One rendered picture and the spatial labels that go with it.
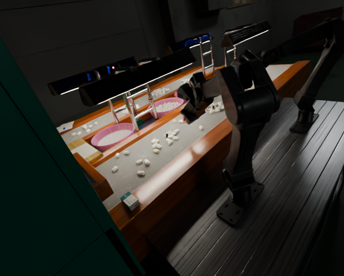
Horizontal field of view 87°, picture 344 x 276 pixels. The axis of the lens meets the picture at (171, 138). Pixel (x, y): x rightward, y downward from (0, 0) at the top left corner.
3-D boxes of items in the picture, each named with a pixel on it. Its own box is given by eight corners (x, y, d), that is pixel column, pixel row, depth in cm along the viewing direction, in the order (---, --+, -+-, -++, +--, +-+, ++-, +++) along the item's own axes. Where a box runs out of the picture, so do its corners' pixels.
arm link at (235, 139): (222, 171, 62) (230, 89, 38) (240, 165, 63) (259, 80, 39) (231, 187, 58) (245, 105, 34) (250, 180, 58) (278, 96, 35)
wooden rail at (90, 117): (204, 80, 231) (202, 65, 222) (58, 159, 137) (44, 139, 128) (196, 80, 239) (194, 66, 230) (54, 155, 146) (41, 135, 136)
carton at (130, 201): (140, 203, 59) (138, 199, 58) (131, 211, 57) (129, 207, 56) (130, 195, 63) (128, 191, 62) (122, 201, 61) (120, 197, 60)
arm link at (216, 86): (191, 85, 64) (227, 63, 34) (215, 78, 64) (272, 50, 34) (199, 118, 66) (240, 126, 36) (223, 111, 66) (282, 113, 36)
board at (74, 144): (103, 155, 91) (102, 153, 90) (74, 172, 83) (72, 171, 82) (81, 139, 114) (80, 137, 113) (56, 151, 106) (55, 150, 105)
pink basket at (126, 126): (143, 132, 123) (138, 119, 118) (133, 156, 100) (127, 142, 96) (106, 138, 128) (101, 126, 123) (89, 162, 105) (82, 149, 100)
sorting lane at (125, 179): (293, 66, 156) (293, 63, 155) (107, 218, 62) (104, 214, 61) (258, 67, 177) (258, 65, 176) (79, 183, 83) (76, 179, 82)
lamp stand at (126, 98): (181, 135, 108) (163, 55, 85) (156, 153, 97) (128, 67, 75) (161, 128, 121) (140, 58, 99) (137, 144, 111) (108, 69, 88)
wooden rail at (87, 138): (228, 74, 203) (228, 64, 197) (66, 168, 109) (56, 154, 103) (224, 74, 206) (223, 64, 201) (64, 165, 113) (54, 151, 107)
